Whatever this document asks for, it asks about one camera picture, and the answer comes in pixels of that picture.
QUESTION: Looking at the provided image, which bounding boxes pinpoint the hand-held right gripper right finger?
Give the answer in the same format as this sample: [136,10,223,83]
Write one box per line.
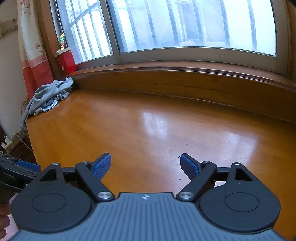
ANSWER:
[176,153,255,202]

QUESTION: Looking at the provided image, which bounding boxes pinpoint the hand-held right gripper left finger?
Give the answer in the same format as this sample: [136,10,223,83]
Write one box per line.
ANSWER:
[39,152,115,202]

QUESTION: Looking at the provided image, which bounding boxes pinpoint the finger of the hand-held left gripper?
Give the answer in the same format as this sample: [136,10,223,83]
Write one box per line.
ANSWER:
[14,159,41,176]

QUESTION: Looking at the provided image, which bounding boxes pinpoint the grey sweatpants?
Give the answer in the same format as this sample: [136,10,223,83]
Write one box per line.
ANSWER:
[20,76,74,129]

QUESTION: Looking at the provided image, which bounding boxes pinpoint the person's left hand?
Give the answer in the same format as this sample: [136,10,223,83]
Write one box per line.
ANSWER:
[0,202,11,235]

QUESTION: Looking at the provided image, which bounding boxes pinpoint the white power strip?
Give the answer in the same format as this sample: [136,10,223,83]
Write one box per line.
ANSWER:
[1,138,14,149]

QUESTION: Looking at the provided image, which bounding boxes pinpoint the light blue denim garment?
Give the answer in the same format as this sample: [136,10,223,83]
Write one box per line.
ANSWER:
[35,98,59,115]

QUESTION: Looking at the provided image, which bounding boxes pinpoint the wooden window sill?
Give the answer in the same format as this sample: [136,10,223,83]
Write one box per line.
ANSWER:
[67,64,296,124]

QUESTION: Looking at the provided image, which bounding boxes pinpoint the red bag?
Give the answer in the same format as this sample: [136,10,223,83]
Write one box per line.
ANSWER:
[17,0,54,100]

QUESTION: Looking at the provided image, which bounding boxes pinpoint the red box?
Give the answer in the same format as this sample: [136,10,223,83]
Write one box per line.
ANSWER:
[55,48,78,75]

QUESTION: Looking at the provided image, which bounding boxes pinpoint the window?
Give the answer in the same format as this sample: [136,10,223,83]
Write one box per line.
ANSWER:
[50,0,290,75]

